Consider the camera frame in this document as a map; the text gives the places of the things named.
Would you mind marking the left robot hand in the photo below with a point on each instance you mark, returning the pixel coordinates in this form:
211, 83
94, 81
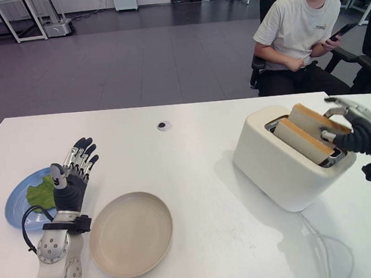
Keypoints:
70, 194

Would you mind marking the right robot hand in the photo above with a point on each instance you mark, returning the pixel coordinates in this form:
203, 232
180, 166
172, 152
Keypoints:
363, 130

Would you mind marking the bread slice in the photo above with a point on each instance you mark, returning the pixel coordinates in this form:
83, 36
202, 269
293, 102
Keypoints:
299, 142
307, 118

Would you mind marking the green lettuce leaf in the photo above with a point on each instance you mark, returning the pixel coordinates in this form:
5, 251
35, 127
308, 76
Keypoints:
41, 194

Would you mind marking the blue plate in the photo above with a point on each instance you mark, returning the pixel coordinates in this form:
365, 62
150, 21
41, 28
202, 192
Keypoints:
16, 206

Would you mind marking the beige plate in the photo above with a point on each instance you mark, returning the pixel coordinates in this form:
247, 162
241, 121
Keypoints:
132, 234

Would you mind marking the cream toaster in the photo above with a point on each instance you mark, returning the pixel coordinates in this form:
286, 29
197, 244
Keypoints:
272, 167

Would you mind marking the black smartphone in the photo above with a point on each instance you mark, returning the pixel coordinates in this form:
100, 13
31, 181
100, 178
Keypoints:
343, 31

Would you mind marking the person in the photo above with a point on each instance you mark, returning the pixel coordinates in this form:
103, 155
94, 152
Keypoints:
295, 22

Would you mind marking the grey wheeled machine base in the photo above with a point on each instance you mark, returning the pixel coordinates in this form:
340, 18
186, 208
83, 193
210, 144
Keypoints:
58, 26

